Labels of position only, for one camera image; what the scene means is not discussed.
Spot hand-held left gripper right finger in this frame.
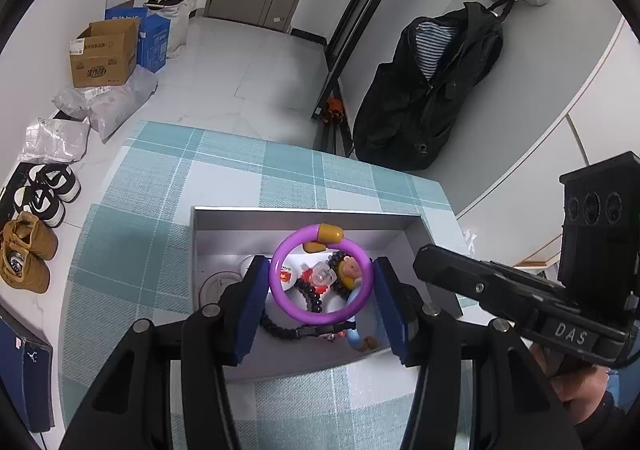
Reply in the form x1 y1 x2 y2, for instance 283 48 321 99
374 256 586 450

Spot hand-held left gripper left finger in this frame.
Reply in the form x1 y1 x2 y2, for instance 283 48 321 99
57 256 273 450

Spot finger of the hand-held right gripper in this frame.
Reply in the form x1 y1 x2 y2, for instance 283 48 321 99
413 244 567 327

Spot blue ring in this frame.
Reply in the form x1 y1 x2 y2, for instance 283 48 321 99
345 287 388 354

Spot purple ring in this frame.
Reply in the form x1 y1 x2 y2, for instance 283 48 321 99
269 223 375 326

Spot white round compact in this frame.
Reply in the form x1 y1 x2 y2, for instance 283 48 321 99
200 271 246 311

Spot black bead bracelet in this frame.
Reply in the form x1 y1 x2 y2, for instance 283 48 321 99
260 280 351 342

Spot pink pig charm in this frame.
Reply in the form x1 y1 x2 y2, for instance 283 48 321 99
337 257 365 288

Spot grey cardboard box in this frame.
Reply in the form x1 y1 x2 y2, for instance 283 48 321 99
191 206 461 383

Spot person's right forearm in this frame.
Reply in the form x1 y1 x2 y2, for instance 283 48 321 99
570 390 640 450

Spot person's right hand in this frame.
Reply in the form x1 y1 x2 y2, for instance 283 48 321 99
529 345 611 426

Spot white item with red print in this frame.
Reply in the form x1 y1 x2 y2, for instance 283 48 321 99
272 255 313 293

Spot red toy with clear top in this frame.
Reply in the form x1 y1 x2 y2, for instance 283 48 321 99
300 265 336 288

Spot teal checked tablecloth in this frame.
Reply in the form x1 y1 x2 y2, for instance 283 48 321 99
59 120 473 450

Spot black jacket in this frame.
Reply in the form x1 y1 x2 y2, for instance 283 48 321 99
352 1 504 172

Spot orange tripod clamp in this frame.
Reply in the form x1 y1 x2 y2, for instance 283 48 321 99
322 97 347 123

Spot dark blue shoe box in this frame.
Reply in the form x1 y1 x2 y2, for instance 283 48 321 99
0 302 55 433

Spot tan boot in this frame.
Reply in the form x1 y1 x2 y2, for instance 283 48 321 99
0 242 51 293
2 211 59 261

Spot black and white sneaker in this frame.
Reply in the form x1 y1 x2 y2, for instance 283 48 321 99
12 185 67 228
27 163 82 203

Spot striped shirt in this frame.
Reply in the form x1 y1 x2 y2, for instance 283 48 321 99
415 20 458 76

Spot grey plastic parcel bags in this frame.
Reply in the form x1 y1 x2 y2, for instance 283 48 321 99
52 65 159 141

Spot small clear plastic package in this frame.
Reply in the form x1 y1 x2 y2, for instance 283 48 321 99
21 117 92 164

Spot black tripod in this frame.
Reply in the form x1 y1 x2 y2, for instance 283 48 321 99
311 0 431 156

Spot blue carton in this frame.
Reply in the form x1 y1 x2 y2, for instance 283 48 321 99
105 0 148 23
137 12 173 73

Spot white fabric bag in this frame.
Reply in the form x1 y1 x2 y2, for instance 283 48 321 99
145 0 196 59

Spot brown cardboard box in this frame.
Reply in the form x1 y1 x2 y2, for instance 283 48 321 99
70 20 140 88

